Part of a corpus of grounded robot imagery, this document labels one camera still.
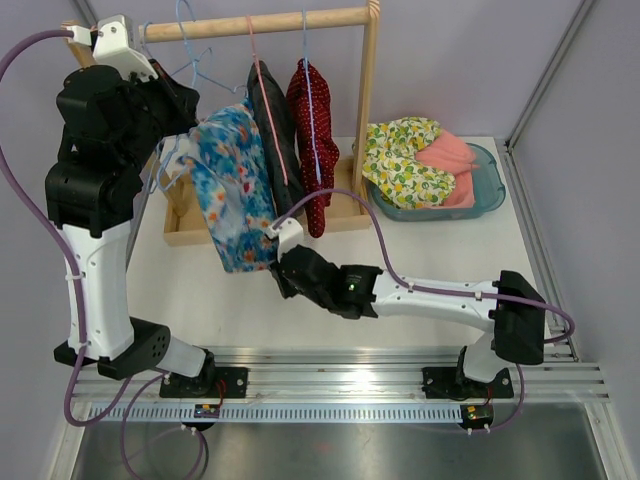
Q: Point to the pink pleated skirt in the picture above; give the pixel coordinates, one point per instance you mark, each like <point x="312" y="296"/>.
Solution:
<point x="451" y="154"/>

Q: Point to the red dotted skirt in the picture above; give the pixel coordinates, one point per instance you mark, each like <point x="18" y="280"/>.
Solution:
<point x="327" y="149"/>

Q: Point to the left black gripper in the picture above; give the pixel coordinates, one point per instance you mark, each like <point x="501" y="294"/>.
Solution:
<point x="179" y="98"/>

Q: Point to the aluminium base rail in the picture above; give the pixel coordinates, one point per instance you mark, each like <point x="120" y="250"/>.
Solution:
<point x="385" y="375"/>

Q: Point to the left aluminium frame post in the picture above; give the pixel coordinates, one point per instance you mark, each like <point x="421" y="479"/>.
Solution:
<point x="85" y="13"/>

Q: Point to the right aluminium frame post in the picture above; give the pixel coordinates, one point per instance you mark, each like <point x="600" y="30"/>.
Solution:
<point x="562" y="49"/>

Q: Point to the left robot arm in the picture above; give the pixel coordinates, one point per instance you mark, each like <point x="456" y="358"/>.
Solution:
<point x="112" y="124"/>

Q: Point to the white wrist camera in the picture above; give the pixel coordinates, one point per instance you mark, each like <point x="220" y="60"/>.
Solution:
<point x="114" y="43"/>
<point x="287" y="235"/>

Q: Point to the dark grey dotted skirt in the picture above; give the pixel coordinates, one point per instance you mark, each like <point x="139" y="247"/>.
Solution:
<point x="277" y="131"/>

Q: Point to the wooden clothes rack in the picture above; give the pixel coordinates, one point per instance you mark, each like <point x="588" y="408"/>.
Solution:
<point x="184" y="225"/>

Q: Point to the aluminium frame post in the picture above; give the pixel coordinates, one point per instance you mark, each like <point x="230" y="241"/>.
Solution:
<point x="562" y="49"/>
<point x="85" y="13"/>

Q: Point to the blue floral skirt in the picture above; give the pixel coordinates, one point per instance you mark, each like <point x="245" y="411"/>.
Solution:
<point x="226" y="163"/>

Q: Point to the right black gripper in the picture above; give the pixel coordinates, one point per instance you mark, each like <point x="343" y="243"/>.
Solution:
<point x="287" y="291"/>

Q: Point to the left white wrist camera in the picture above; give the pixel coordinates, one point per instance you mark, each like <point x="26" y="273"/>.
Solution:
<point x="114" y="43"/>

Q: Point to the slotted grey cable duct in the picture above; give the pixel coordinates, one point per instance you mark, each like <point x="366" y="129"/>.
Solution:
<point x="289" y="413"/>

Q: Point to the teal plastic tub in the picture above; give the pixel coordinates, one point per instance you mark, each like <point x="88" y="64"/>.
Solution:
<point x="488" y="189"/>

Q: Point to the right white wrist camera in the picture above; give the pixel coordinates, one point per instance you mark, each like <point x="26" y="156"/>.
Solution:
<point x="287" y="235"/>

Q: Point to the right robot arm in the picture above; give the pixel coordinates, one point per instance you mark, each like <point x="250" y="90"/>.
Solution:
<point x="508" y="314"/>

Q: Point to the yellow lemon print skirt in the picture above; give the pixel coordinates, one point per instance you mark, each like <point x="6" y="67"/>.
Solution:
<point x="390" y="163"/>

